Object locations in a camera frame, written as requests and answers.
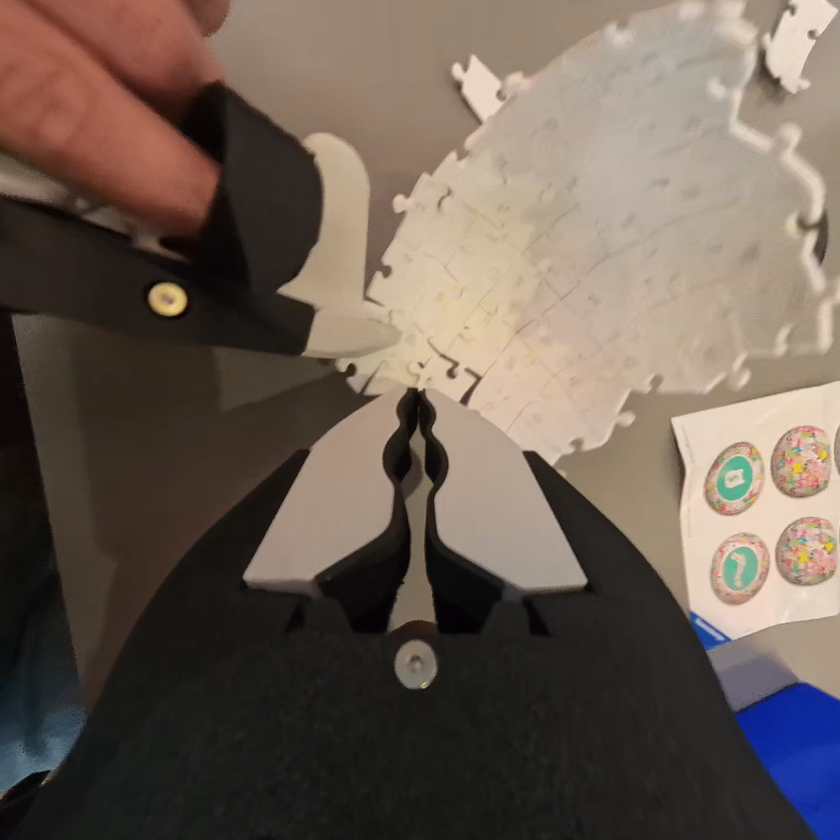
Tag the printed instruction sheet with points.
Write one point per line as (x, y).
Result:
(754, 510)

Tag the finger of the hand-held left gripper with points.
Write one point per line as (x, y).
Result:
(353, 336)
(344, 224)

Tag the blue plastic bin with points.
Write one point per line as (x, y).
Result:
(793, 760)

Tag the person's blue jeans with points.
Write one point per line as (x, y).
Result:
(36, 716)

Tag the small white puzzle piece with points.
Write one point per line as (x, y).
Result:
(793, 38)
(478, 84)

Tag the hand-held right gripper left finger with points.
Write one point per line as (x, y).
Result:
(327, 519)

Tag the white puzzle ball shell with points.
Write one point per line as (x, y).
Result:
(590, 229)

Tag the person's left hand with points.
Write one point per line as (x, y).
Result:
(84, 84)

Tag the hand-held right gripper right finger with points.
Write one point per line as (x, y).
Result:
(504, 519)

